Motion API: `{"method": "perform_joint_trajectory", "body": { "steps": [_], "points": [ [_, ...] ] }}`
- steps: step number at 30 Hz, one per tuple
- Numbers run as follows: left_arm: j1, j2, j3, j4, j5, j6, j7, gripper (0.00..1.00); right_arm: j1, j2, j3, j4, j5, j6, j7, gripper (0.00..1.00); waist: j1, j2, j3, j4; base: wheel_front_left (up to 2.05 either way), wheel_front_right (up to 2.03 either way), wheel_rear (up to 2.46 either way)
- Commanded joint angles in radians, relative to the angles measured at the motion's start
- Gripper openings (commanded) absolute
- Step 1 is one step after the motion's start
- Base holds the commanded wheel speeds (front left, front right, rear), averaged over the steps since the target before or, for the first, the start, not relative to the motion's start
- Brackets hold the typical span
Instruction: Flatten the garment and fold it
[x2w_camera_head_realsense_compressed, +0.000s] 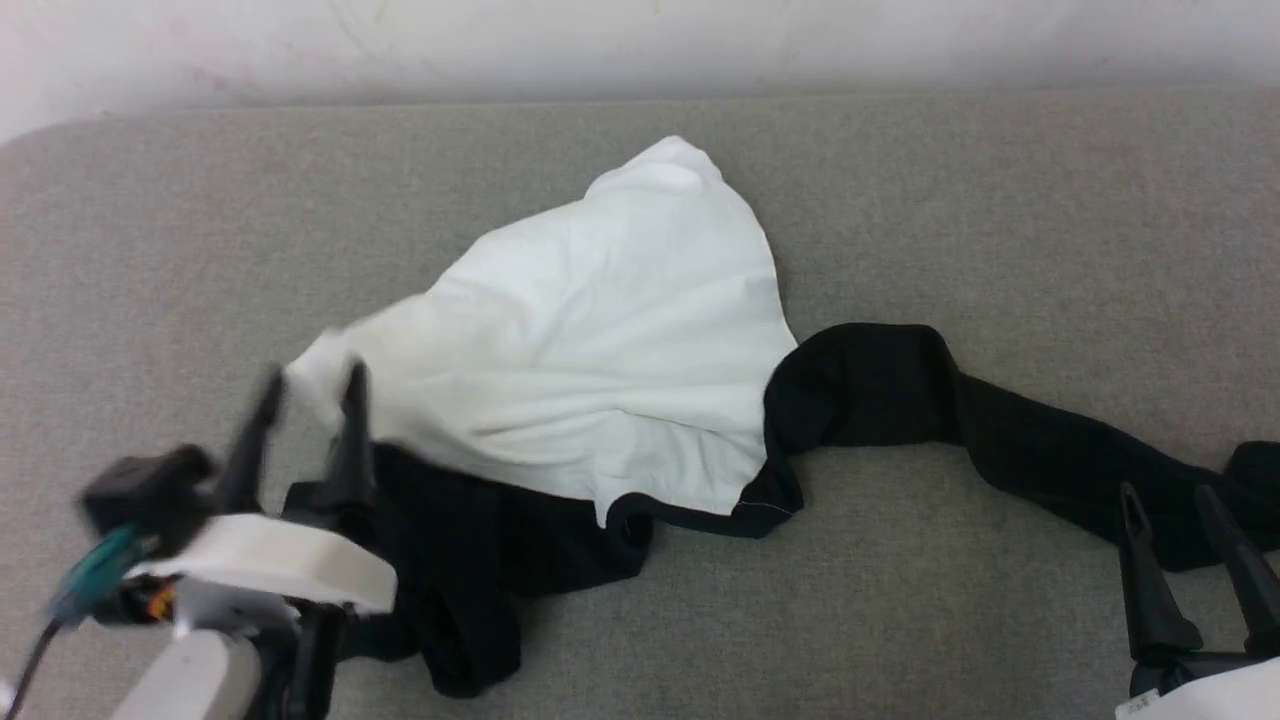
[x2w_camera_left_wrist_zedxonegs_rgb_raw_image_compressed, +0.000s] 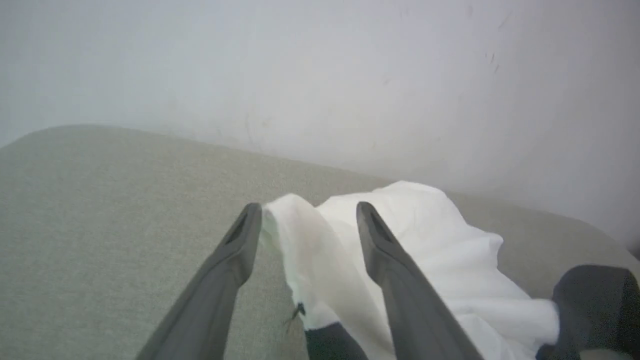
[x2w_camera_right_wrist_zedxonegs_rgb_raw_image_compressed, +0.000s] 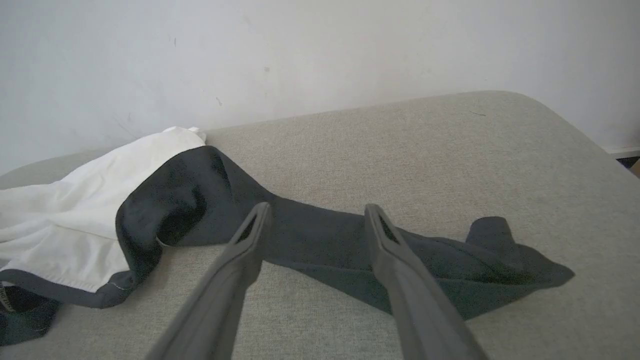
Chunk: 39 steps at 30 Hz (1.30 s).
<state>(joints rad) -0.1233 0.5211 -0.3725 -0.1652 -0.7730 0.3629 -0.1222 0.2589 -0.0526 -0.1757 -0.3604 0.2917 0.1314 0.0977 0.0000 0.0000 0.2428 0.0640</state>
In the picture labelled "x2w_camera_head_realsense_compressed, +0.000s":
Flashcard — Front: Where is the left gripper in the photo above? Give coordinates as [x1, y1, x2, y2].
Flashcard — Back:
[125, 360, 398, 720]

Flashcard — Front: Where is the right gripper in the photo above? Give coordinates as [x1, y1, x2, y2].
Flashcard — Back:
[1115, 482, 1280, 720]

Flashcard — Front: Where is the black and white garment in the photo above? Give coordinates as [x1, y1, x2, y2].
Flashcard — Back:
[283, 135, 1280, 701]

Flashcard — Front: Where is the grey fabric sofa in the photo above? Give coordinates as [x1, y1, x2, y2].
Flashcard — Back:
[0, 85, 1280, 720]

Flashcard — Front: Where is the thin black cable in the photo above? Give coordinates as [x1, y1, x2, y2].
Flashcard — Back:
[0, 525, 161, 717]

